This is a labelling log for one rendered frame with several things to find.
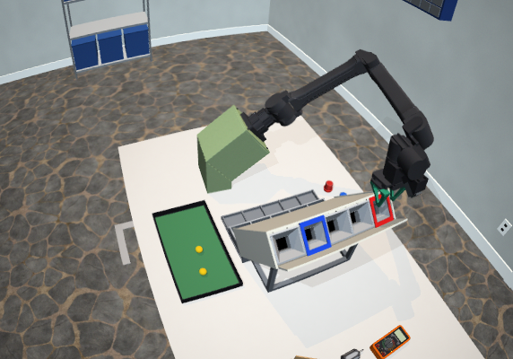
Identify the blue rectangular band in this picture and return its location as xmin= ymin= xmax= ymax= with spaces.
xmin=300 ymin=215 xmax=332 ymax=256

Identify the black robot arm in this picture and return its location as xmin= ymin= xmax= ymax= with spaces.
xmin=240 ymin=49 xmax=434 ymax=198

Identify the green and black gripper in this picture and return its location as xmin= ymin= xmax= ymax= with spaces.
xmin=370 ymin=157 xmax=405 ymax=207

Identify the orange digital multimeter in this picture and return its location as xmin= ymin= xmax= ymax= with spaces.
xmin=370 ymin=325 xmax=410 ymax=359

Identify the red square funnel band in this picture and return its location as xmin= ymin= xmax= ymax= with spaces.
xmin=369 ymin=194 xmax=394 ymax=228

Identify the red plug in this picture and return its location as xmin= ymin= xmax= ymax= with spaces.
xmin=324 ymin=180 xmax=334 ymax=193

